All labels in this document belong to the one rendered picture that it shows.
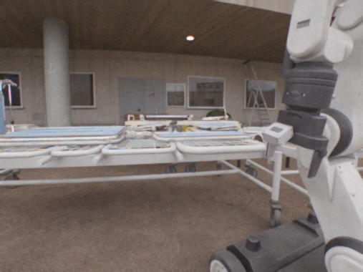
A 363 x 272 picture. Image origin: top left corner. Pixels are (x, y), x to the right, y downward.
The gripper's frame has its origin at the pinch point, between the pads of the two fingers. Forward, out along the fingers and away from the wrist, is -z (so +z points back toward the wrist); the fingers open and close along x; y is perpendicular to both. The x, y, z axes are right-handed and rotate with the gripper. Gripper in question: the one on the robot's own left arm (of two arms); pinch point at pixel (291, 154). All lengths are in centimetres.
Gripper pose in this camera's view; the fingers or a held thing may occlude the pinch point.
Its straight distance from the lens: 45.0
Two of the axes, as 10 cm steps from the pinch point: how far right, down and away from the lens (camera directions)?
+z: 0.8, -9.5, -2.9
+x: -3.7, -3.0, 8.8
